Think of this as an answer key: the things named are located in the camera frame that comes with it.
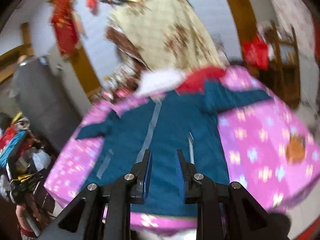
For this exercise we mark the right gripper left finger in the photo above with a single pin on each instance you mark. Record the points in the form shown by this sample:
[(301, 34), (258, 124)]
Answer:
[(142, 173)]

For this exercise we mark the brown patterned bedding pile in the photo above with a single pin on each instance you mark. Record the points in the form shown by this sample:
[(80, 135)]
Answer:
[(124, 80)]

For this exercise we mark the teal down jacket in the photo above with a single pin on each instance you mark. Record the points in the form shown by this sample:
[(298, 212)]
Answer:
[(163, 127)]

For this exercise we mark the pink floral bed sheet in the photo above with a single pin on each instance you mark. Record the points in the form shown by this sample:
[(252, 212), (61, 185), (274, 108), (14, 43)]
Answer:
[(254, 140)]

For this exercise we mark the red hanging banner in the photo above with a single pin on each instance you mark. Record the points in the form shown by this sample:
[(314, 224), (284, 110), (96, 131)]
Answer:
[(67, 27)]

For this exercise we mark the white pillow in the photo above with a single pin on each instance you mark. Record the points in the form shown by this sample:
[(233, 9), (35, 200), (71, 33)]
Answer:
[(162, 80)]

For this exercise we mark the beige floral blanket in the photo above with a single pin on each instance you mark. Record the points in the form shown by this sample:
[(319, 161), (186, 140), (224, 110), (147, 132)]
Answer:
[(162, 34)]

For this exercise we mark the small orange box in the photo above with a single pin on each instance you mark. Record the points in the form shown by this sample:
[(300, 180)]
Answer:
[(295, 149)]

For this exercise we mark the wooden chair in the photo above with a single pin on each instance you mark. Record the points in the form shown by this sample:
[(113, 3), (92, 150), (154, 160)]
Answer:
[(283, 74)]

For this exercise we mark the left hand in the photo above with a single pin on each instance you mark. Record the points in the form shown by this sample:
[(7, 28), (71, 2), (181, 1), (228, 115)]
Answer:
[(28, 216)]

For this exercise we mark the grey refrigerator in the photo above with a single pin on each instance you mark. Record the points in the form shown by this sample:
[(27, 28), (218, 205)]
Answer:
[(43, 100)]

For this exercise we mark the red pillow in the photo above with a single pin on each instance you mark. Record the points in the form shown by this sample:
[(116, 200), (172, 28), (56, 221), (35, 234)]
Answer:
[(194, 83)]

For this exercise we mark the red plastic bag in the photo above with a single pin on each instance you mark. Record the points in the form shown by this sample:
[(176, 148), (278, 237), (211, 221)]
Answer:
[(256, 53)]

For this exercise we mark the cluttered shelf pile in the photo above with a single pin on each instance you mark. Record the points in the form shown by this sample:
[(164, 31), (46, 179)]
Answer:
[(18, 139)]

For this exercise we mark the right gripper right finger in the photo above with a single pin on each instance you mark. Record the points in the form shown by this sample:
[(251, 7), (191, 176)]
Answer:
[(185, 179)]

